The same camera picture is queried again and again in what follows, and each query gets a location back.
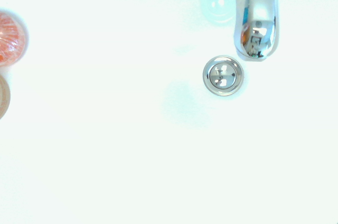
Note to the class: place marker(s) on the chrome sink drain stopper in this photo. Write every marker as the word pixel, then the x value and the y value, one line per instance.
pixel 223 75

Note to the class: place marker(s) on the orange round soap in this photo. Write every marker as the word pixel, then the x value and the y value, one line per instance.
pixel 9 39

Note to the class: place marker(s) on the chrome faucet spout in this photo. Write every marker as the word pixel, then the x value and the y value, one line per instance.
pixel 260 10

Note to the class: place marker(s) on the white ceramic sink basin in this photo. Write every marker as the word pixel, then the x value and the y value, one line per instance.
pixel 132 142

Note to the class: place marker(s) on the beige round container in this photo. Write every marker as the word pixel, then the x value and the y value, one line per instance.
pixel 3 97

